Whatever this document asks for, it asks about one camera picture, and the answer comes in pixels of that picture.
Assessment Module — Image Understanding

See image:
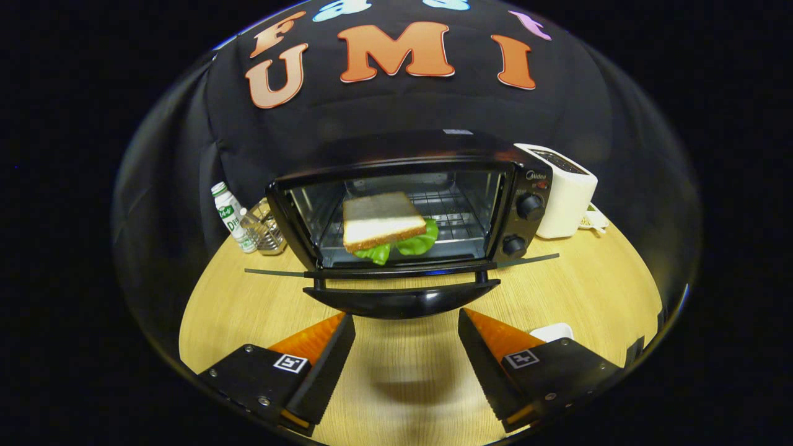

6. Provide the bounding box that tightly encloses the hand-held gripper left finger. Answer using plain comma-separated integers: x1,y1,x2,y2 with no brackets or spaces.
198,313,357,437

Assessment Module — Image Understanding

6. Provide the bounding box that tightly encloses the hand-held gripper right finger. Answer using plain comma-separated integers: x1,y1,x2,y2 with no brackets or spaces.
457,308,623,433

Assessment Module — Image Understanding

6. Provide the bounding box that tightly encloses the bread and lettuce sandwich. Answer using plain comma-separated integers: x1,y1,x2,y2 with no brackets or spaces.
342,191,439,266

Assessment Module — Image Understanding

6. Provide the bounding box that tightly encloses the black toaster oven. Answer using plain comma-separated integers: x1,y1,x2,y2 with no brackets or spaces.
245,129,560,320

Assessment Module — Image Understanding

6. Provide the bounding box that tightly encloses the white pop-up toaster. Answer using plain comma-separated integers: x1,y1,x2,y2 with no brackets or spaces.
514,143,598,240

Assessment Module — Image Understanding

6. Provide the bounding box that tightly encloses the white ribbed tray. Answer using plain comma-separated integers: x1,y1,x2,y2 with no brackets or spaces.
530,323,575,343

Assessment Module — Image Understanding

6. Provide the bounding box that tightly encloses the white bottle with green label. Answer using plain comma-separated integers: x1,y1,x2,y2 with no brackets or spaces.
211,181,258,253

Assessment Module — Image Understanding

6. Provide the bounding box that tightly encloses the white divided dish with beans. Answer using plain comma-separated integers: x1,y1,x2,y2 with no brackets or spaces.
579,204,611,235

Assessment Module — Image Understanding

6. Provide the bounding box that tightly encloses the black backdrop cloth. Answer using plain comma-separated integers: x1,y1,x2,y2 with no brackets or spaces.
112,0,704,372

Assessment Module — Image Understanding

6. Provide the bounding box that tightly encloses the metal wire rack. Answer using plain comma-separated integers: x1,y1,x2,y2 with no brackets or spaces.
242,198,287,256

